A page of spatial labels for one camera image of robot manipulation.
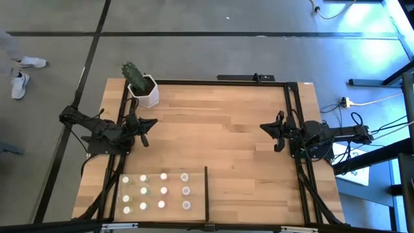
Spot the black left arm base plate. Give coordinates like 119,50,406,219
81,128,133,155

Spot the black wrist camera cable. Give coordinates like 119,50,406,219
350,111,365,128
121,96,140,113

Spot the black floor cable bundle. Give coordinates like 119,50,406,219
323,96,414,175

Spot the black desk leg frame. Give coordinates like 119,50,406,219
348,60,414,87

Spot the silver frame bracket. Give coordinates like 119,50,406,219
280,225,320,233
102,222,139,230

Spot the person's foot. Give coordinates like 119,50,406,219
16,56,49,69
10,71,31,100

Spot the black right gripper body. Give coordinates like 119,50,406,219
280,116,298,142

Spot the white paper sheet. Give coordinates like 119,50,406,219
332,142,370,187

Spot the raised wooden shelf board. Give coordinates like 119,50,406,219
113,172,208,223

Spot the black diagonal desk beam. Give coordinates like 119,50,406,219
332,138,414,175

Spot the black left wrist camera cable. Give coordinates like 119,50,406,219
121,96,140,113

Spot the white hexagonal plant pot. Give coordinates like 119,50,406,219
127,74,160,108

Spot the black mounting bar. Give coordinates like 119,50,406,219
216,73,276,82

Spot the beige cable with black plug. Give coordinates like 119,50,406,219
309,0,358,21

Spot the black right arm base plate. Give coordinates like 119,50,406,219
289,133,335,161

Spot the person's leg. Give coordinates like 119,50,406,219
0,29,24,76

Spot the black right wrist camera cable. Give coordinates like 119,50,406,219
350,111,365,128

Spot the green cactus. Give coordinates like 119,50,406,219
121,61,150,94

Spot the beige power cable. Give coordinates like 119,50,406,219
351,92,404,107

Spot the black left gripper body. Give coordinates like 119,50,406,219
126,116,142,140

